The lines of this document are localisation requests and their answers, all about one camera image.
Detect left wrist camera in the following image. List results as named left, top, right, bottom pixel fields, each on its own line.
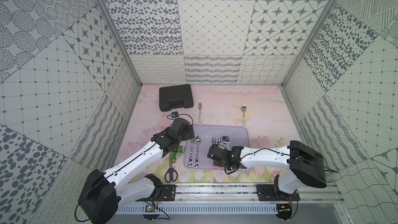
left=171, top=112, right=179, bottom=119

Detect scissors with blue handles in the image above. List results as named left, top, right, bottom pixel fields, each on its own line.
left=164, top=153, right=178, bottom=183

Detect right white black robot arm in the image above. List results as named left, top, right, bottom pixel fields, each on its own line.
left=207, top=141, right=337, bottom=197

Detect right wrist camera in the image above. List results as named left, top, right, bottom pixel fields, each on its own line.
left=216, top=136, right=230, bottom=149

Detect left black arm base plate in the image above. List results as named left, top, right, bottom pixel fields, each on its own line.
left=147, top=184, right=177, bottom=202

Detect fork with pink handle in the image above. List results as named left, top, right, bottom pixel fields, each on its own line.
left=212, top=137, right=217, bottom=170

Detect spoon with white floral handle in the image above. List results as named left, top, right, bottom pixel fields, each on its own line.
left=241, top=105, right=247, bottom=127

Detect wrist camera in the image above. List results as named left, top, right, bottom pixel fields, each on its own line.
left=171, top=112, right=179, bottom=119
left=216, top=136, right=230, bottom=149

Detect black plastic tool case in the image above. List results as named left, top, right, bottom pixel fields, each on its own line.
left=159, top=84, right=194, bottom=112

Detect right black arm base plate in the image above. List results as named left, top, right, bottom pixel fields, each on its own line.
left=256, top=184, right=300, bottom=202

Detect white slotted cable duct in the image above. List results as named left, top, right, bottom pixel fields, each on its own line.
left=116, top=203, right=278, bottom=215

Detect fork with cow-pattern handle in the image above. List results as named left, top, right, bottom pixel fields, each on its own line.
left=188, top=138, right=195, bottom=168

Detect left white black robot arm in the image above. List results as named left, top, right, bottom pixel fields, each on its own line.
left=77, top=118, right=194, bottom=224

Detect spoon with cow-pattern handle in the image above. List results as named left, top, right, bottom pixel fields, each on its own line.
left=194, top=136, right=202, bottom=169

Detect aluminium mounting rail frame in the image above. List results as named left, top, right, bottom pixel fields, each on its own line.
left=87, top=181, right=346, bottom=205

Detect green toy spray nozzle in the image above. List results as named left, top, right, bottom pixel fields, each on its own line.
left=172, top=146, right=185, bottom=163

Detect lavender rectangular tray mat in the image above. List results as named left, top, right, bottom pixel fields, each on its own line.
left=183, top=124, right=249, bottom=170

